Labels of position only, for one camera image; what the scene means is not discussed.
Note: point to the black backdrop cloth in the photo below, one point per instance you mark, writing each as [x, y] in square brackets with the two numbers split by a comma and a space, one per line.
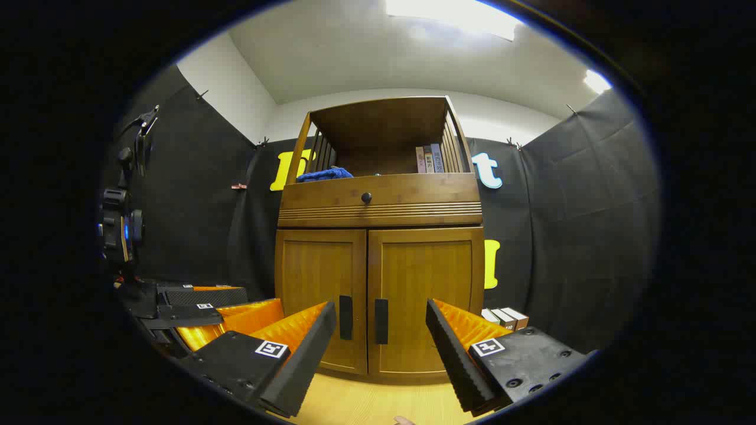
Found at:
[189, 206]

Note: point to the grey spine book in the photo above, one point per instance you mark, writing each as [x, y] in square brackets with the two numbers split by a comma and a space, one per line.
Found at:
[504, 319]

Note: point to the dark green spine book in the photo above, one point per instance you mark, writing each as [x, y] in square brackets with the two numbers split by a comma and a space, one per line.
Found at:
[490, 316]

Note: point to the wooden double-door shoe cabinet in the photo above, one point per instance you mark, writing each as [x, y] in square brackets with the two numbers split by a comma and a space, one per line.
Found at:
[378, 127]

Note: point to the brown spine book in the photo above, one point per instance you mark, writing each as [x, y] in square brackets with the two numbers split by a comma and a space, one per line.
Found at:
[517, 317]

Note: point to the blue cloth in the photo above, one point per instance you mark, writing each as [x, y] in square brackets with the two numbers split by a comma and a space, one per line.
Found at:
[325, 175]

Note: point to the wooden cabinet door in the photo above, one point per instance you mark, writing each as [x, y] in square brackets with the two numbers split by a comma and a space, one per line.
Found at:
[313, 277]
[431, 271]

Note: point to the wooden cabinet drawer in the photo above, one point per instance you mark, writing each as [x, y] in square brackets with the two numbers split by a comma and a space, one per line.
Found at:
[413, 192]

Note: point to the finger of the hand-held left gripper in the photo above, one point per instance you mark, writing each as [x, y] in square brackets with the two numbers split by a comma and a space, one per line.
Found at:
[183, 316]
[201, 296]

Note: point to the large ceiling light panel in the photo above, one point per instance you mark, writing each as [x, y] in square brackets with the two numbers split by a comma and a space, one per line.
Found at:
[455, 15]

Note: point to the pink book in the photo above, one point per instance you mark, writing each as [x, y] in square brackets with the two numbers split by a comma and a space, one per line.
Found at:
[420, 159]

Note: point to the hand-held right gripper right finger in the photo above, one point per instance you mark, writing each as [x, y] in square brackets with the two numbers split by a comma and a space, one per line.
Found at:
[452, 360]

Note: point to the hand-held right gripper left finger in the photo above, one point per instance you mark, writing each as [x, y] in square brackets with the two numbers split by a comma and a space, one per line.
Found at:
[307, 360]

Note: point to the small ceiling light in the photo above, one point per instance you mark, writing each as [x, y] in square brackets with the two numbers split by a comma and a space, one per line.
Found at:
[596, 81]

